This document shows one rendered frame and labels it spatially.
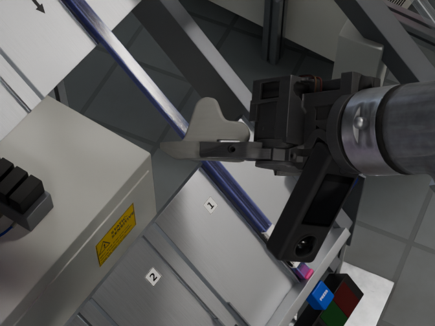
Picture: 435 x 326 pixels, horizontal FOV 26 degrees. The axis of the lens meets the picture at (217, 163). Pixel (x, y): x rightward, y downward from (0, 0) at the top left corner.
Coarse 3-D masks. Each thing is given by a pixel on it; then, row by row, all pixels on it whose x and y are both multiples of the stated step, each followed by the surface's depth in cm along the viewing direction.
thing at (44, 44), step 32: (0, 0) 95; (32, 0) 97; (64, 0) 99; (96, 0) 101; (128, 0) 103; (0, 32) 94; (32, 32) 96; (64, 32) 99; (0, 64) 94; (32, 64) 96; (64, 64) 98; (0, 96) 94; (32, 96) 96; (0, 128) 93
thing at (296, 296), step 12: (336, 228) 117; (336, 240) 114; (324, 252) 114; (336, 252) 114; (312, 264) 114; (324, 264) 113; (312, 276) 112; (300, 288) 111; (312, 288) 111; (288, 300) 111; (300, 300) 110; (276, 312) 110; (288, 312) 109; (276, 324) 108; (288, 324) 109
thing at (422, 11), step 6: (414, 0) 114; (420, 0) 114; (426, 0) 115; (414, 6) 115; (420, 6) 114; (426, 6) 115; (420, 12) 115; (426, 12) 115; (432, 12) 115; (426, 18) 115; (432, 18) 115; (432, 24) 116; (432, 30) 116
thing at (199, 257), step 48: (192, 192) 106; (288, 192) 114; (144, 240) 101; (192, 240) 105; (240, 240) 109; (96, 288) 98; (144, 288) 101; (192, 288) 104; (240, 288) 108; (288, 288) 112
